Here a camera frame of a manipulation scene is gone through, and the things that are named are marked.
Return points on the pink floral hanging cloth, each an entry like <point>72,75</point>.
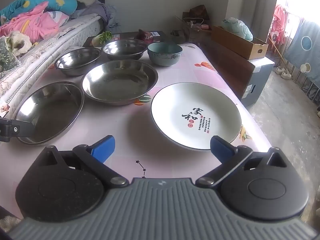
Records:
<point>277,27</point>

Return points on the open cardboard box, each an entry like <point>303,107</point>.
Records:
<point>192,30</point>

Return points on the green leaf-print pillow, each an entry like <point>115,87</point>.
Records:
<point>6,57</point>

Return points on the wooden stick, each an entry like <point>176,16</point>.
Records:
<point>277,51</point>

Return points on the white shoe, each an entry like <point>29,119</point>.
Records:
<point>287,74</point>
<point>280,70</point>

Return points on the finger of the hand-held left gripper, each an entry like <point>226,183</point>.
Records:
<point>21,129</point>

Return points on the grey cloth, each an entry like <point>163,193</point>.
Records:
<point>100,11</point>

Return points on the pink garment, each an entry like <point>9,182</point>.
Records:
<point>37,21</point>

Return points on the white printed plate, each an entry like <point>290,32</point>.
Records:
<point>175,105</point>

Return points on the metal drying rack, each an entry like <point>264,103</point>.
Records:
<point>303,85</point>

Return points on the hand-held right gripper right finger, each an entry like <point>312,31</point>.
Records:
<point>220,148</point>

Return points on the white mattress tag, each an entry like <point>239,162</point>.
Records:
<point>4,108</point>

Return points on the white fluffy cloth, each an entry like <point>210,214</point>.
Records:
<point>20,42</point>

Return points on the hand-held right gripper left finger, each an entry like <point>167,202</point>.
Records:
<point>102,148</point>

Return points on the brown paper bag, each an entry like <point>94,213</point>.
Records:
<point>200,12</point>

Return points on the small steel bowl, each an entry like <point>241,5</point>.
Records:
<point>77,60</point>

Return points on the blue printed hanging cloth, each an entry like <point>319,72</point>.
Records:
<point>305,50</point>

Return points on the large brown cardboard box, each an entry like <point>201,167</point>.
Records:
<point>230,67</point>

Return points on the pale green plastic bag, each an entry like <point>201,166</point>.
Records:
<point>237,27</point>

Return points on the deep steel plate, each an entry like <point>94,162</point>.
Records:
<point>117,82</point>

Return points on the white quilted mattress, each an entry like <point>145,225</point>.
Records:
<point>75,32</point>

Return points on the bok choy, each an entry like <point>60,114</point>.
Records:
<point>102,38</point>

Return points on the grey box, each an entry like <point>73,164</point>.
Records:
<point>260,80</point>

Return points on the pink printed tablecloth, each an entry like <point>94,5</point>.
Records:
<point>120,125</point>

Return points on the long cardboard box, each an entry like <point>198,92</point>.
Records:
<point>237,41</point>

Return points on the teal ceramic bowl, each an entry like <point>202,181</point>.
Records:
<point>163,57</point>

